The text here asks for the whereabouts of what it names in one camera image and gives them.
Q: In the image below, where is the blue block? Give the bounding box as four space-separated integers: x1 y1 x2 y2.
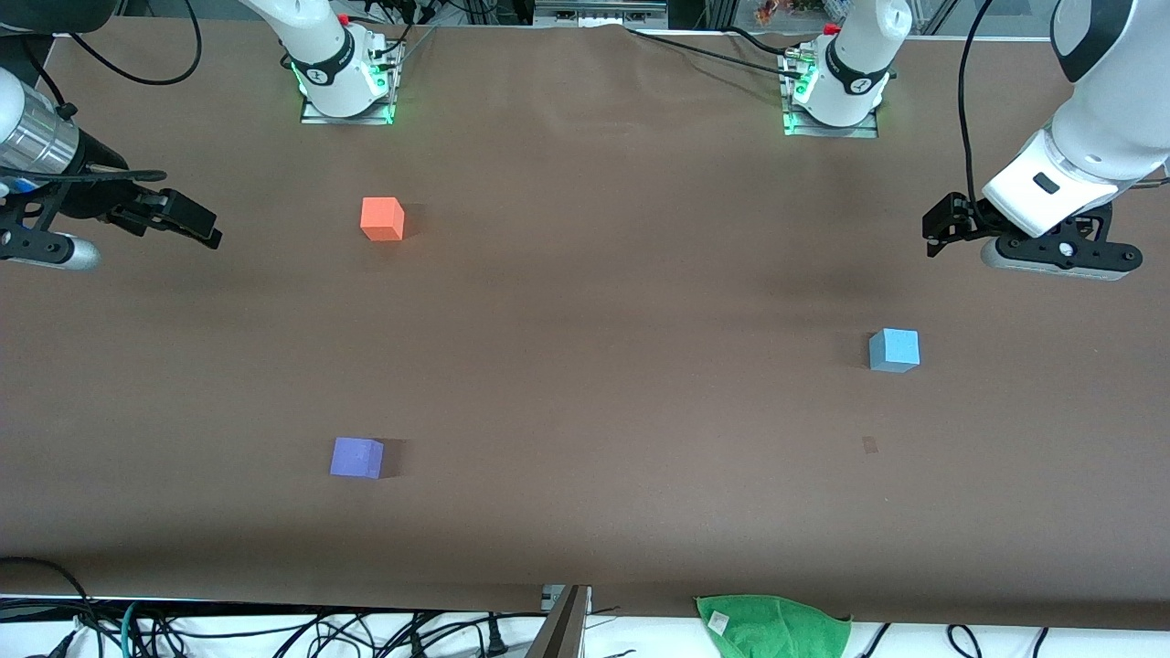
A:
868 328 921 374

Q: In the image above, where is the orange block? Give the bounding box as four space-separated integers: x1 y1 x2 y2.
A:
360 196 406 242

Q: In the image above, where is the purple block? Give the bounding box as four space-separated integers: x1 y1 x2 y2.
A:
329 437 385 480

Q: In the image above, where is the brown table cover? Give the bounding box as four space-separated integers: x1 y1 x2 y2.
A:
0 18 1170 631

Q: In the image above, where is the green cloth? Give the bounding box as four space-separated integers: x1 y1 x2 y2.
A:
695 594 853 658

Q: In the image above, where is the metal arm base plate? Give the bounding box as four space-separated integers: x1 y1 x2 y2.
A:
782 50 881 140
300 41 399 126

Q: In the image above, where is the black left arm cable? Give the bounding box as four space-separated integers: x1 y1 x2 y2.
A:
957 0 998 229

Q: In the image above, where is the aluminium frame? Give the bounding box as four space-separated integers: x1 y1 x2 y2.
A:
533 0 670 28

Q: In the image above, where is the teal cable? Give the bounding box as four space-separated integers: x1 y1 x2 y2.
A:
119 600 152 658

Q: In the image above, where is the grey metal post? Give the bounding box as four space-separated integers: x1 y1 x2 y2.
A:
526 587 590 658

